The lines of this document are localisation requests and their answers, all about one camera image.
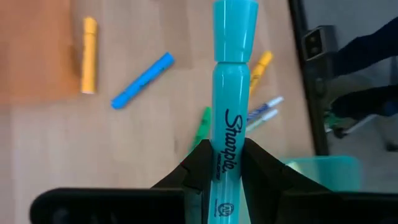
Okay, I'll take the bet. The black table-level camera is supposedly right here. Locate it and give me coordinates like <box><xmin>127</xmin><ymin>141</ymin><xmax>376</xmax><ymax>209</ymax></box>
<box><xmin>300</xmin><ymin>24</ymin><xmax>340</xmax><ymax>80</ymax></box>

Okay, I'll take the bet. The yellow Sharpie highlighter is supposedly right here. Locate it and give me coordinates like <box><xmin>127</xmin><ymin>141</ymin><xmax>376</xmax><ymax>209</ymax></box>
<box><xmin>80</xmin><ymin>16</ymin><xmax>98</xmax><ymax>95</ymax></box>
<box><xmin>248</xmin><ymin>50</ymin><xmax>274</xmax><ymax>96</ymax></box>

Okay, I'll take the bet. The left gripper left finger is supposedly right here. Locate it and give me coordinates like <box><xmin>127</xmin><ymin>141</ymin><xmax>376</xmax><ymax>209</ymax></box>
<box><xmin>151</xmin><ymin>139</ymin><xmax>215</xmax><ymax>224</ymax></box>

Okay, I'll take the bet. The person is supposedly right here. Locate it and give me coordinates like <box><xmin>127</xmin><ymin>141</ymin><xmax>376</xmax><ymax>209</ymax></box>
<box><xmin>329</xmin><ymin>15</ymin><xmax>398</xmax><ymax>150</ymax></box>

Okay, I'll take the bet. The green Sharpie highlighter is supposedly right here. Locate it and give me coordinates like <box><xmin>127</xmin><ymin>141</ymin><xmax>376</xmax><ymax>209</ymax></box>
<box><xmin>189</xmin><ymin>106</ymin><xmax>213</xmax><ymax>152</ymax></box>

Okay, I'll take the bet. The navy thin dry-erase marker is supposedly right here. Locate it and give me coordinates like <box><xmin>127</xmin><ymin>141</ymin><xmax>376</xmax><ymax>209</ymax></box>
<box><xmin>247</xmin><ymin>95</ymin><xmax>285</xmax><ymax>122</ymax></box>

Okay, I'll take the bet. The teal translucent plastic bin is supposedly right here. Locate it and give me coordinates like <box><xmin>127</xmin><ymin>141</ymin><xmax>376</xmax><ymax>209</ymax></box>
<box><xmin>279</xmin><ymin>155</ymin><xmax>363</xmax><ymax>192</ymax></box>

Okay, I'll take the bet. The green thin dry-erase marker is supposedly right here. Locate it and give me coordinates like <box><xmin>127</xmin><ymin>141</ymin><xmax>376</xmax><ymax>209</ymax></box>
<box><xmin>245</xmin><ymin>108</ymin><xmax>279</xmax><ymax>133</ymax></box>

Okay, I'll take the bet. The orange translucent plastic bin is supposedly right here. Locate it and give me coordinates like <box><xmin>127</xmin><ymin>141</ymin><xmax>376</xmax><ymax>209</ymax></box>
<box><xmin>0</xmin><ymin>0</ymin><xmax>80</xmax><ymax>103</ymax></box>

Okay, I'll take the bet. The black aluminium table frame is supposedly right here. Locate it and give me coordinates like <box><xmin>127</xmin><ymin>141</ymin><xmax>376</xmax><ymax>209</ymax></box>
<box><xmin>287</xmin><ymin>0</ymin><xmax>330</xmax><ymax>156</ymax></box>

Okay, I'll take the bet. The blue highlighter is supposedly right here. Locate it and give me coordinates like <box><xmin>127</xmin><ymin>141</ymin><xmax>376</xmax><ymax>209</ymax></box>
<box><xmin>110</xmin><ymin>52</ymin><xmax>175</xmax><ymax>110</ymax></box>

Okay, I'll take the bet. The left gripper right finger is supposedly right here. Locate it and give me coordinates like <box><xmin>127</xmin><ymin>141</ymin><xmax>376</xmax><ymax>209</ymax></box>
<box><xmin>241</xmin><ymin>138</ymin><xmax>329</xmax><ymax>224</ymax></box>

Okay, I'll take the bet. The teal Sharpie highlighter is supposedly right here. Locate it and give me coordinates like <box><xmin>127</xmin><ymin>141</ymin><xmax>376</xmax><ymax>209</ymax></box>
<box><xmin>208</xmin><ymin>0</ymin><xmax>259</xmax><ymax>224</ymax></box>

